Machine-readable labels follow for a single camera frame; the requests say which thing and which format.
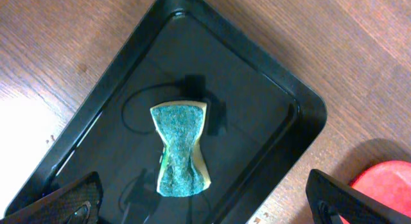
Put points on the red plastic tray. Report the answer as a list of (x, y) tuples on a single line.
[(388, 183)]

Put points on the green yellow sponge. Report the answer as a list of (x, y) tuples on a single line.
[(183, 170)]

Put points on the black plastic tray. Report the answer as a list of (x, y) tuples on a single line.
[(260, 119)]

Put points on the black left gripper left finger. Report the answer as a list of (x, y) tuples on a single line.
[(77, 202)]

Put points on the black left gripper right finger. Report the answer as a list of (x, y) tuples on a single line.
[(333, 202)]

